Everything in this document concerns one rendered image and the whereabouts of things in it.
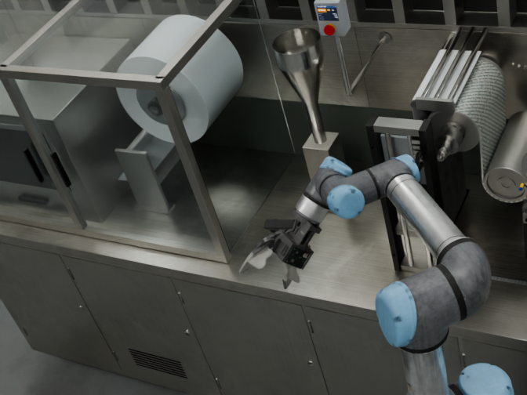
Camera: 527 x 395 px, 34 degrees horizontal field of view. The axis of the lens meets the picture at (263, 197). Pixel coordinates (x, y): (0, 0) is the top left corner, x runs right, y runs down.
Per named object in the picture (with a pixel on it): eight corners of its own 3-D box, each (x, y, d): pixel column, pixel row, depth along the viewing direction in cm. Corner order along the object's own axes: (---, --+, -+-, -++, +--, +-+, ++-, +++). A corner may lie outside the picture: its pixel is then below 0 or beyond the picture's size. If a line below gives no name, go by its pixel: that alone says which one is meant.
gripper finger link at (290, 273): (292, 298, 215) (292, 267, 210) (281, 286, 220) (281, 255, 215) (303, 295, 216) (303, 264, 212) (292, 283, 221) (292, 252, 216)
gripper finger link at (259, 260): (244, 273, 205) (277, 254, 206) (234, 261, 209) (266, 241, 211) (248, 283, 206) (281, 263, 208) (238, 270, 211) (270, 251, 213)
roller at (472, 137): (430, 149, 238) (425, 107, 229) (458, 96, 253) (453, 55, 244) (481, 154, 231) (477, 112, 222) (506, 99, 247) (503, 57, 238)
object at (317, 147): (308, 215, 285) (268, 70, 249) (325, 187, 294) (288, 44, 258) (347, 221, 278) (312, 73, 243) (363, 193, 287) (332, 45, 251)
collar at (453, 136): (436, 153, 230) (433, 134, 226) (443, 139, 234) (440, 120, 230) (459, 156, 227) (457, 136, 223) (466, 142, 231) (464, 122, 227)
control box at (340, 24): (318, 39, 228) (310, 5, 222) (327, 26, 232) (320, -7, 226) (343, 40, 225) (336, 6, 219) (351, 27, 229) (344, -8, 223)
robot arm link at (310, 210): (297, 189, 210) (321, 200, 214) (288, 205, 210) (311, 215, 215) (312, 203, 204) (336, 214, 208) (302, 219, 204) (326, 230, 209)
